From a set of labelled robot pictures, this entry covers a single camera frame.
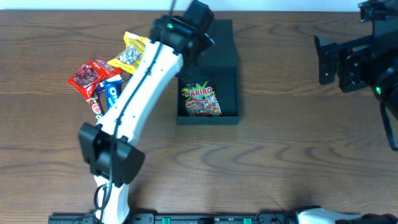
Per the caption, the yellow candy bag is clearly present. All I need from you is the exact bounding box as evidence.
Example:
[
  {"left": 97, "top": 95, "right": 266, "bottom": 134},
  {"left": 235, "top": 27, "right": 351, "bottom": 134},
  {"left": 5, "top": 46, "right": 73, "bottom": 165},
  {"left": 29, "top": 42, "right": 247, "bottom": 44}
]
[{"left": 108, "top": 32, "right": 150, "bottom": 75}]

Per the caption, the Haribo gummy bag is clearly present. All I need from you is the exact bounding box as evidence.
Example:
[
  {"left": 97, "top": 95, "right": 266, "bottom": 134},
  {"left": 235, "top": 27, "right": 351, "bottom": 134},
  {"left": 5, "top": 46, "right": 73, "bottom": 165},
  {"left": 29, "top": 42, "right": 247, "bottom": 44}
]
[{"left": 181, "top": 80, "right": 223, "bottom": 117}]

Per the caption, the red Hacks candy bag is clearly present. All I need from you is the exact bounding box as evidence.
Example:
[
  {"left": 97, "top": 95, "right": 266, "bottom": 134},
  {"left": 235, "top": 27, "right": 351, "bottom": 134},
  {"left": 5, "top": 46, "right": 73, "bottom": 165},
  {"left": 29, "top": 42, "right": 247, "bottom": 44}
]
[{"left": 68, "top": 57, "right": 123, "bottom": 100}]

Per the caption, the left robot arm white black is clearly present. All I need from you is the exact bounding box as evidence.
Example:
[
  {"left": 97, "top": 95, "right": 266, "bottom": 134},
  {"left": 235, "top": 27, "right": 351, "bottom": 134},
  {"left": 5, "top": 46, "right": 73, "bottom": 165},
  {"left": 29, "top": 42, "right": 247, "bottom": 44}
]
[{"left": 78, "top": 1, "right": 214, "bottom": 223}]

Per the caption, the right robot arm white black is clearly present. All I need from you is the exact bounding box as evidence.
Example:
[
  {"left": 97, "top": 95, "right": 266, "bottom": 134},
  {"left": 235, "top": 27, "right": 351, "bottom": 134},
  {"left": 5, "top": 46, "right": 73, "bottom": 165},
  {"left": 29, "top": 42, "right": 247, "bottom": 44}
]
[{"left": 314, "top": 1, "right": 397, "bottom": 151}]

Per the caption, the blue Oreo pack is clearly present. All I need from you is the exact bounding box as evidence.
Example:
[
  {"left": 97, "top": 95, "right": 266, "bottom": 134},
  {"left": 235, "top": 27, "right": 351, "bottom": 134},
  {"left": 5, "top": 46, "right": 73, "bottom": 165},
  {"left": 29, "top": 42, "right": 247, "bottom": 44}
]
[{"left": 103, "top": 80, "right": 122, "bottom": 109}]

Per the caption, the dark green open box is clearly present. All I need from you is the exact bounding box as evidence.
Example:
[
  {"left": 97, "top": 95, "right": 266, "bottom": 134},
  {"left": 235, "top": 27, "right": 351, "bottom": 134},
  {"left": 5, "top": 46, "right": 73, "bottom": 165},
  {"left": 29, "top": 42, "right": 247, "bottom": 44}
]
[{"left": 176, "top": 19, "right": 241, "bottom": 125}]

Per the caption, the KitKat bar red green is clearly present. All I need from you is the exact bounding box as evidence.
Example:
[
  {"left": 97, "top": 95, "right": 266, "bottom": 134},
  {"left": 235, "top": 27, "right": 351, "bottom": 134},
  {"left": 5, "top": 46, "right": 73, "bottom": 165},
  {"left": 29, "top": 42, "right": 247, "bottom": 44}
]
[{"left": 86, "top": 93, "right": 104, "bottom": 121}]

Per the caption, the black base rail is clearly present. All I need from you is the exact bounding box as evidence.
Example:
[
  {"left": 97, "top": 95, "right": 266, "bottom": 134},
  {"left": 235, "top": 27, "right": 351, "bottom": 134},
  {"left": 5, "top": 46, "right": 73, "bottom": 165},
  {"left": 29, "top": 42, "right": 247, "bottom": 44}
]
[{"left": 47, "top": 213, "right": 299, "bottom": 224}]

